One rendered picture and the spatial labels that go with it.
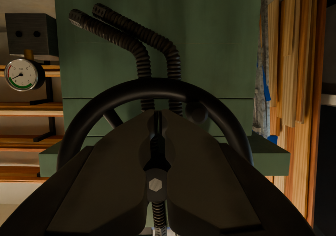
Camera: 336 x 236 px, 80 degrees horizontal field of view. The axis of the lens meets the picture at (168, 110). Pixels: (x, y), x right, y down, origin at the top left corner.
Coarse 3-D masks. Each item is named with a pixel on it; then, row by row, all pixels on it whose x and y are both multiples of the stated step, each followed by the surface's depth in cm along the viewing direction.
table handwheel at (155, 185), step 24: (96, 96) 28; (120, 96) 27; (144, 96) 27; (168, 96) 27; (192, 96) 27; (72, 120) 28; (96, 120) 28; (120, 120) 28; (216, 120) 28; (72, 144) 28; (240, 144) 28; (144, 168) 27; (168, 168) 28
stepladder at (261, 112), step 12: (264, 0) 112; (264, 12) 114; (264, 24) 115; (264, 36) 116; (264, 48) 117; (264, 60) 119; (264, 72) 120; (264, 84) 120; (264, 96) 123; (264, 108) 121; (264, 120) 122; (264, 132) 123; (276, 144) 125
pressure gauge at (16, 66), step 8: (24, 56) 40; (32, 56) 40; (8, 64) 38; (16, 64) 38; (24, 64) 38; (32, 64) 38; (8, 72) 38; (16, 72) 38; (24, 72) 38; (32, 72) 38; (40, 72) 39; (8, 80) 39; (16, 80) 39; (24, 80) 39; (32, 80) 39; (40, 80) 40; (16, 88) 39; (24, 88) 39; (32, 88) 39
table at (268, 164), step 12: (252, 132) 67; (252, 144) 54; (264, 144) 54; (48, 156) 47; (264, 156) 48; (276, 156) 48; (288, 156) 48; (48, 168) 48; (264, 168) 49; (276, 168) 49; (288, 168) 49
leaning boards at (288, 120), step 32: (288, 0) 150; (320, 0) 145; (288, 32) 151; (320, 32) 146; (288, 64) 161; (320, 64) 148; (288, 96) 163; (320, 96) 151; (288, 128) 194; (288, 192) 199
